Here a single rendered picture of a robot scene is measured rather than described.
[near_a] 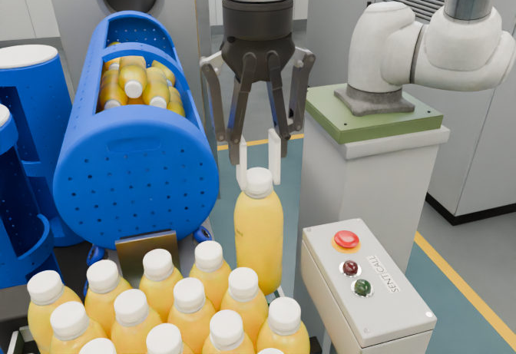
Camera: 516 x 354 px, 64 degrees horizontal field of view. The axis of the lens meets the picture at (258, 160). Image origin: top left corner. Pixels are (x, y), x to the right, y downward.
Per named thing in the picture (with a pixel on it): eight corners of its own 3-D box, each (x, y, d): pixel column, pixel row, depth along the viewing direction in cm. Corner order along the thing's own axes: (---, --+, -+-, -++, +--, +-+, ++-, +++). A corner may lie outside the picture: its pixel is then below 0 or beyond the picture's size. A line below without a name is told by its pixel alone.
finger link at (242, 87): (259, 57, 44) (246, 55, 44) (241, 147, 49) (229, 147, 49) (250, 47, 47) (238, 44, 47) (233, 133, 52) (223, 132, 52)
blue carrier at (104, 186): (176, 87, 155) (171, 9, 141) (221, 241, 83) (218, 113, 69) (97, 93, 148) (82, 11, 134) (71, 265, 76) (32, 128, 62)
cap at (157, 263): (141, 278, 57) (139, 269, 56) (148, 258, 60) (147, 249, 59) (169, 279, 57) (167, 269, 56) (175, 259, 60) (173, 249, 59)
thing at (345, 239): (351, 233, 62) (352, 226, 62) (362, 249, 60) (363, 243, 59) (329, 237, 62) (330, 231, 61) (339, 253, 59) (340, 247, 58)
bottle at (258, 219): (261, 256, 70) (260, 165, 60) (290, 280, 65) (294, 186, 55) (229, 277, 66) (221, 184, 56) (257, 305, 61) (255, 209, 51)
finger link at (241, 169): (246, 143, 50) (240, 143, 50) (246, 190, 53) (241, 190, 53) (241, 132, 52) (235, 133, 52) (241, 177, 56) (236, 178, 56)
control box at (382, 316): (352, 261, 71) (361, 215, 66) (421, 367, 55) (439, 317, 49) (299, 272, 69) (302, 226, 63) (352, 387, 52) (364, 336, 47)
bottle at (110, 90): (110, 64, 112) (107, 88, 97) (133, 77, 115) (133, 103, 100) (96, 84, 114) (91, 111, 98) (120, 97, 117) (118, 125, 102)
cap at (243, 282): (223, 289, 55) (222, 279, 54) (243, 272, 58) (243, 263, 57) (243, 304, 53) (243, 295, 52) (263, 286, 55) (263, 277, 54)
